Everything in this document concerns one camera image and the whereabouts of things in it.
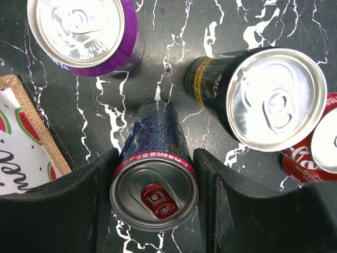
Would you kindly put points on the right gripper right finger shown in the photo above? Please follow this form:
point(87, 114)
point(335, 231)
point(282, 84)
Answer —
point(237, 214)

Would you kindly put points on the blue energy drink can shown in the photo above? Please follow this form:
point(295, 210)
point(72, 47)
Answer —
point(154, 187)

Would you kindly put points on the black drink can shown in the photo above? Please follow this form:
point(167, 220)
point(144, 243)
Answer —
point(267, 98)

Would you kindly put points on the purple drink can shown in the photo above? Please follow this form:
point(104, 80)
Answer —
point(88, 38)

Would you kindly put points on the red Coke can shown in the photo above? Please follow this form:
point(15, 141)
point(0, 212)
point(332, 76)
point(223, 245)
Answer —
point(314, 158)

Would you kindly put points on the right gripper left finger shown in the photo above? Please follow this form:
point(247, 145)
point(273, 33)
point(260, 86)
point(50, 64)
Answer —
point(69, 214)

